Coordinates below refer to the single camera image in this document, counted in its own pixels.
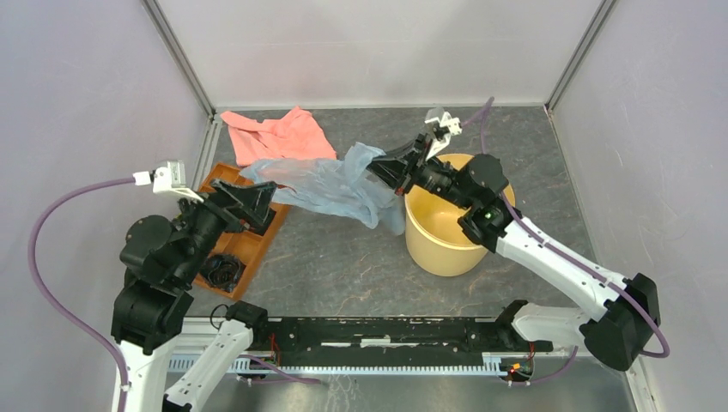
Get orange compartment tray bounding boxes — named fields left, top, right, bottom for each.
left=187, top=163, right=292, bottom=300

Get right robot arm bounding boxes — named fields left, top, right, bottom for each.
left=367, top=136, right=670, bottom=371

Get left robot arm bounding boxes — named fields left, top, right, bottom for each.
left=111, top=177, right=277, bottom=411

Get blue plastic trash bag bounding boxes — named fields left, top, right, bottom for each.
left=240, top=142, right=405, bottom=236

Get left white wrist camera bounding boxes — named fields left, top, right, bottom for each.
left=132, top=160, right=203, bottom=203

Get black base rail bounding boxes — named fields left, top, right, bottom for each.
left=170, top=315, right=575, bottom=378

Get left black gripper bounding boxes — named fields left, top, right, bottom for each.
left=174, top=173, right=278, bottom=283

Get black bag roll lower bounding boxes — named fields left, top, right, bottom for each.
left=200, top=254, right=246, bottom=293

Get yellow trash bin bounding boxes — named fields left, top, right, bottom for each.
left=404, top=154, right=514, bottom=277

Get pink cloth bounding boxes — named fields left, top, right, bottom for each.
left=221, top=106, right=337, bottom=167

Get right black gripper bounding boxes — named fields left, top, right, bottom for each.
left=360, top=133, right=474, bottom=211

